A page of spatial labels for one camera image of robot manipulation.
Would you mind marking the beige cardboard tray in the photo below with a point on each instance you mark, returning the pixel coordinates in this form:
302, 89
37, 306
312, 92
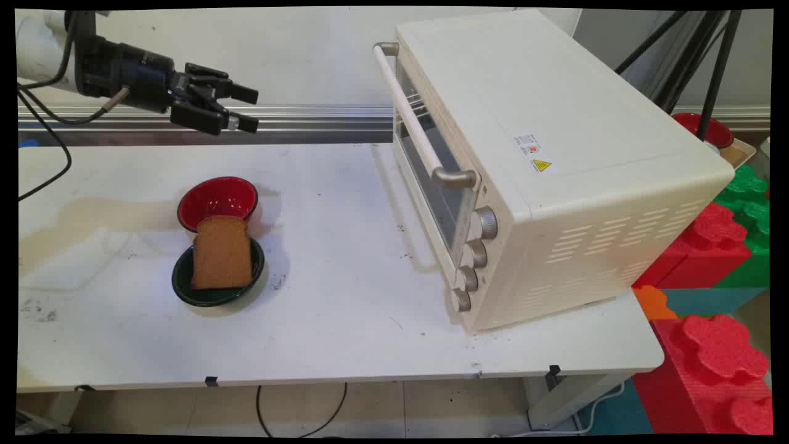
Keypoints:
736, 154

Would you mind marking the large red foam block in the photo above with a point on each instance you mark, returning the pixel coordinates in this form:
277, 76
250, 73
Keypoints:
709, 370

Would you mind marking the white label sticker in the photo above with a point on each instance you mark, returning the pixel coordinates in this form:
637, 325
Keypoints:
527, 145

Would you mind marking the white table leg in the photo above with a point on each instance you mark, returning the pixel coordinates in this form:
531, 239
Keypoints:
65, 407
567, 394

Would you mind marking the orange foam block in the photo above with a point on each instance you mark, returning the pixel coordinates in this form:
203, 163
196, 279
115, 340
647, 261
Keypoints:
653, 303

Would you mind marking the aluminium rail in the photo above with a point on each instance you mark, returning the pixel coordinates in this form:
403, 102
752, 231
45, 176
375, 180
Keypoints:
308, 117

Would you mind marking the red bowl with black rim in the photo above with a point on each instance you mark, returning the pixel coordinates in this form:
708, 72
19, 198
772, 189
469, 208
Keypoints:
216, 194

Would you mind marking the small red foam block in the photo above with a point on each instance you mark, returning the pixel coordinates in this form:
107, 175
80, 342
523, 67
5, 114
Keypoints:
709, 246

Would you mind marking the teal foam floor mat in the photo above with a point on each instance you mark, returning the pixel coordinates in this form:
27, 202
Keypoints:
619, 413

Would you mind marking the brown bread slice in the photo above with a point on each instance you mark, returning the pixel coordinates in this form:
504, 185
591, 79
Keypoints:
222, 253

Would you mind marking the teal foam block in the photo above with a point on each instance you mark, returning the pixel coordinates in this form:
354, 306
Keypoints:
709, 301

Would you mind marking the red bowl behind oven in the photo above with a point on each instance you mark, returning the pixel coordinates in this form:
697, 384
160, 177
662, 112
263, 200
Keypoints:
718, 132

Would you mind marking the dark green bowl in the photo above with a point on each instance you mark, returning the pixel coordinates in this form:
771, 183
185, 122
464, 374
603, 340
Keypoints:
212, 297

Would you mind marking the green foam block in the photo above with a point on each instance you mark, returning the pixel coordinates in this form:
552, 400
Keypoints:
752, 191

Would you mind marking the silver oven knob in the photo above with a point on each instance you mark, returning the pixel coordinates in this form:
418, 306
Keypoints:
474, 253
466, 279
484, 222
460, 300

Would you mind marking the black tripod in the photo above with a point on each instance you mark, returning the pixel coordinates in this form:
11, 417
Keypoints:
717, 74

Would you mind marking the yellow warning sticker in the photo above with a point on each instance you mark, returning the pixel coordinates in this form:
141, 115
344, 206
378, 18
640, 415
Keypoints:
541, 165

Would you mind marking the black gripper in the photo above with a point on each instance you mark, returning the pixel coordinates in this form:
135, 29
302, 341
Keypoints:
129, 74

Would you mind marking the cream toaster oven body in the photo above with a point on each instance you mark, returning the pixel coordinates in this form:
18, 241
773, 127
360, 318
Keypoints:
555, 92

